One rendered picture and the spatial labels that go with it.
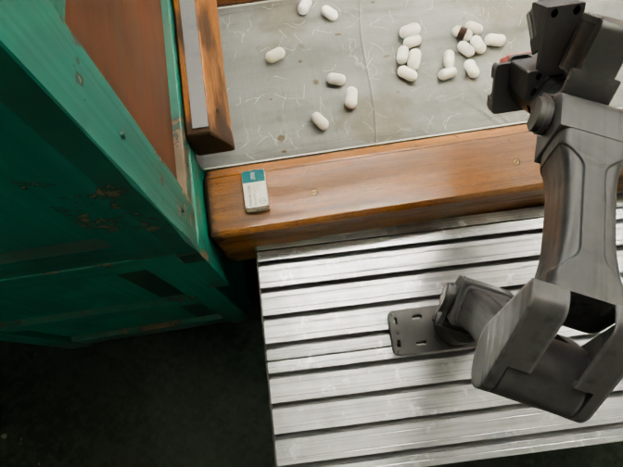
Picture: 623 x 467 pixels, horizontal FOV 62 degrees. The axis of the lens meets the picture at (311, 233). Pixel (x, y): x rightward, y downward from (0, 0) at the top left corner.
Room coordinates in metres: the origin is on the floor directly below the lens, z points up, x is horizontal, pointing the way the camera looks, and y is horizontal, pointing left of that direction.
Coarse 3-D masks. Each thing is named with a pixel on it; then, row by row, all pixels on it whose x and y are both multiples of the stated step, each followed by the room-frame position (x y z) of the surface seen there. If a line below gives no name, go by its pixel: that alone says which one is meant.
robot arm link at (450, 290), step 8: (448, 288) 0.11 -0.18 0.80; (456, 288) 0.11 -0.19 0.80; (440, 296) 0.10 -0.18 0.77; (448, 296) 0.10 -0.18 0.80; (440, 304) 0.09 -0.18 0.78; (448, 304) 0.09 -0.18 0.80; (440, 312) 0.08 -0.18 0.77; (448, 312) 0.08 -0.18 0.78; (440, 320) 0.07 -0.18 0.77; (448, 320) 0.07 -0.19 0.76; (448, 328) 0.06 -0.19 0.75; (456, 328) 0.06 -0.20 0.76
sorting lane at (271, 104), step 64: (320, 0) 0.63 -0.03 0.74; (384, 0) 0.63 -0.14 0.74; (448, 0) 0.62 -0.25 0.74; (512, 0) 0.62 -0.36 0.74; (256, 64) 0.51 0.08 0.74; (320, 64) 0.51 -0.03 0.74; (384, 64) 0.50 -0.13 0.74; (256, 128) 0.39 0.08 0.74; (384, 128) 0.38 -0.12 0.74; (448, 128) 0.38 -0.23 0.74
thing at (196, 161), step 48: (192, 192) 0.25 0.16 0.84; (0, 288) 0.13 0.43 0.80; (48, 288) 0.15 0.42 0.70; (96, 288) 0.16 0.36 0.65; (144, 288) 0.16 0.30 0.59; (192, 288) 0.16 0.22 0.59; (240, 288) 0.22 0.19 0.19; (0, 336) 0.11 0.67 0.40; (48, 336) 0.12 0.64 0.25; (96, 336) 0.12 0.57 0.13
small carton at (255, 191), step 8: (248, 176) 0.29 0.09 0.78; (256, 176) 0.29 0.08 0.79; (264, 176) 0.29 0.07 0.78; (248, 184) 0.28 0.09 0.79; (256, 184) 0.28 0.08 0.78; (264, 184) 0.28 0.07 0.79; (248, 192) 0.27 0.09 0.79; (256, 192) 0.27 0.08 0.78; (264, 192) 0.27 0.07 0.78; (248, 200) 0.25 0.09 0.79; (256, 200) 0.25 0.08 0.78; (264, 200) 0.25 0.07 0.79; (248, 208) 0.24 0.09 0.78; (256, 208) 0.24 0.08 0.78; (264, 208) 0.24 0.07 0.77
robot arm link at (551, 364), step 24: (480, 288) 0.10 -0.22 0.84; (456, 312) 0.07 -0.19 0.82; (480, 312) 0.06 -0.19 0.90; (552, 360) 0.01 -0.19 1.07; (576, 360) 0.00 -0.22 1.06; (504, 384) -0.01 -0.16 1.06; (528, 384) -0.01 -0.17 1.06; (552, 384) -0.01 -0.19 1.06; (552, 408) -0.03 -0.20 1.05; (576, 408) -0.03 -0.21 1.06
